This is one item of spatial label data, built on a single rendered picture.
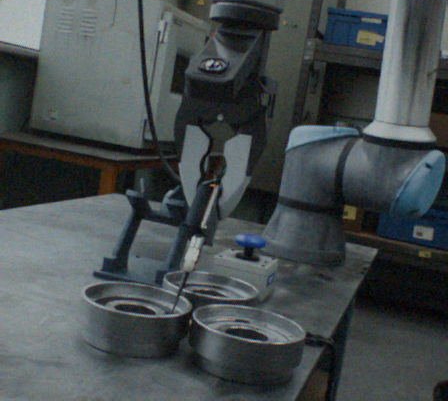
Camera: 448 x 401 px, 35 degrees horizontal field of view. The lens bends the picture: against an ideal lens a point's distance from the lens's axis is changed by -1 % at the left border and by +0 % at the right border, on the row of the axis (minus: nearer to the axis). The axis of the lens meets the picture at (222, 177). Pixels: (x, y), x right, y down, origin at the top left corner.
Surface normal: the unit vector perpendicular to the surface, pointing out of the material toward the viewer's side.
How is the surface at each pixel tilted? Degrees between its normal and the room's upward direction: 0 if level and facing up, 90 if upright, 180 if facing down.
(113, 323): 90
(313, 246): 73
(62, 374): 0
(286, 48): 90
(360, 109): 90
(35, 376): 0
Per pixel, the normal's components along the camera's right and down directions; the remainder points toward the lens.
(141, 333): 0.23, 0.13
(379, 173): -0.62, 0.08
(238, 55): 0.00, -0.81
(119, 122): -0.29, 0.04
